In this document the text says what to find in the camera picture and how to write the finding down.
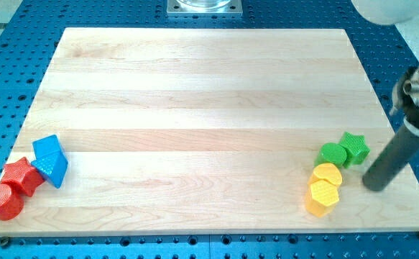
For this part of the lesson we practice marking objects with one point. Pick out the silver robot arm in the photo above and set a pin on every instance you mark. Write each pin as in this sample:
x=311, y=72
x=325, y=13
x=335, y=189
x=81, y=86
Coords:
x=388, y=12

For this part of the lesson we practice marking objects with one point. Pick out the light wooden board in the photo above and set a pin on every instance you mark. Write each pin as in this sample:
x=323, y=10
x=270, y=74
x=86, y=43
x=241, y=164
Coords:
x=204, y=131

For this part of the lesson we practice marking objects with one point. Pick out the green cylinder block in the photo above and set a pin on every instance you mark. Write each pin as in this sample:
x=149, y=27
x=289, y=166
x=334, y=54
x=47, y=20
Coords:
x=331, y=153

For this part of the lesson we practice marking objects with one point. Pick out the yellow cylinder block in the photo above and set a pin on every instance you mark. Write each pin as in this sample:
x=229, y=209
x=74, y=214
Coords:
x=326, y=172

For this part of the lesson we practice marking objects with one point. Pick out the yellow hexagon block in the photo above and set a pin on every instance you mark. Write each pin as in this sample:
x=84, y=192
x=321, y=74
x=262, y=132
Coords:
x=321, y=198

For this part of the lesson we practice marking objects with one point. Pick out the green star block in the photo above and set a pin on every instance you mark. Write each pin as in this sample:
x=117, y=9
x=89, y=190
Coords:
x=355, y=147

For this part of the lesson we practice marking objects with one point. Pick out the blue cube block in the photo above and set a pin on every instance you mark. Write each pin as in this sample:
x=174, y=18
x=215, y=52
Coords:
x=46, y=145

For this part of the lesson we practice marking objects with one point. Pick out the blue triangular prism block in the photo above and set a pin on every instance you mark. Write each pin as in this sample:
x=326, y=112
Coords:
x=52, y=168

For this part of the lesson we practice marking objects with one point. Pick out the red star block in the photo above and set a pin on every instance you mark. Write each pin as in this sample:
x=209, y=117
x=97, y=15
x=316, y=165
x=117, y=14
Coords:
x=23, y=177

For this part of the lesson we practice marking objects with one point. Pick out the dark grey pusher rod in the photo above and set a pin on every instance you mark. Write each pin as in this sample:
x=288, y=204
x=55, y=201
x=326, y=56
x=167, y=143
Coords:
x=395, y=156

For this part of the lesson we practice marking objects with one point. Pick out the red cylinder block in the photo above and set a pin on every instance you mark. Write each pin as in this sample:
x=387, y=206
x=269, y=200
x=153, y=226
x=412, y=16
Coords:
x=11, y=203

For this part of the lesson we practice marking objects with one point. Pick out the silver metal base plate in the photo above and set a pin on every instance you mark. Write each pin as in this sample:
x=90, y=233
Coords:
x=203, y=8

